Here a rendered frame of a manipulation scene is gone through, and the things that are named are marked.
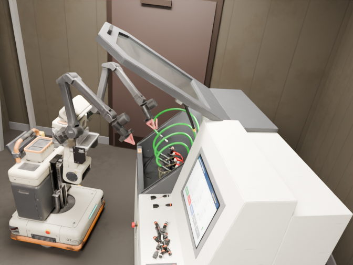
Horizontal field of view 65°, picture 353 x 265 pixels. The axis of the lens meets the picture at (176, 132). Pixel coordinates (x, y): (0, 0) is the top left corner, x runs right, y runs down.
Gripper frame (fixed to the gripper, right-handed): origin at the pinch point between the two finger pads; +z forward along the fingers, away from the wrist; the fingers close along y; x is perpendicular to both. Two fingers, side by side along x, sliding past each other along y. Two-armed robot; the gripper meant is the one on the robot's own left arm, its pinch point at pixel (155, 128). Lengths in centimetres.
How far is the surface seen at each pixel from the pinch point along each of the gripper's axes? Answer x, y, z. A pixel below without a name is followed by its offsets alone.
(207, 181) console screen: -51, -54, 49
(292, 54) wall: -96, 183, -21
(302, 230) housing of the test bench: -81, -55, 85
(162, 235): -11, -58, 65
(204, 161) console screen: -49, -45, 40
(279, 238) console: -73, -60, 83
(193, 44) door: -14, 129, -87
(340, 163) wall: -84, 136, 106
